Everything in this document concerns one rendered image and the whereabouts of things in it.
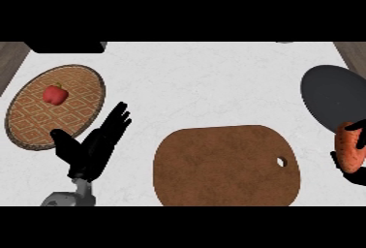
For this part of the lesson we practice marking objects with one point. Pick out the brown wooden cutting board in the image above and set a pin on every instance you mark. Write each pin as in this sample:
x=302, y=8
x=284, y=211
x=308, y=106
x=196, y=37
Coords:
x=227, y=166

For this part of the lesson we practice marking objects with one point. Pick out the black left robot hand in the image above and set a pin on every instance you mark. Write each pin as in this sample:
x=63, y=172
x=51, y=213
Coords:
x=98, y=147

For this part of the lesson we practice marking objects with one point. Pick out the dark grey round pan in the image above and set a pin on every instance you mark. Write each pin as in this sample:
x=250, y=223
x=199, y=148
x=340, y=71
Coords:
x=334, y=97

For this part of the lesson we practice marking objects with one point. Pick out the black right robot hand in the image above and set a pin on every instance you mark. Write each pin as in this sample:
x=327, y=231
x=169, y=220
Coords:
x=355, y=176

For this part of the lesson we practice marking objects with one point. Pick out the black appliance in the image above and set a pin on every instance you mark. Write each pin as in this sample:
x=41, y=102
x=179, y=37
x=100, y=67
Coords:
x=67, y=46

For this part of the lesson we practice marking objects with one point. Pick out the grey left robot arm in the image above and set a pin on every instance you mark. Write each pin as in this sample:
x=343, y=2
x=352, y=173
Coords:
x=72, y=195

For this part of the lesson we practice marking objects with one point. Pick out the round woven brown placemat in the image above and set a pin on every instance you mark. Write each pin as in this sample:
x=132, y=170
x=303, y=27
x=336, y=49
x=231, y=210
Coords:
x=55, y=106

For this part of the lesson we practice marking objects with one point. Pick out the red bell pepper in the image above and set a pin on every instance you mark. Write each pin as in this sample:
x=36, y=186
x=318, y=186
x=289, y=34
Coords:
x=55, y=94

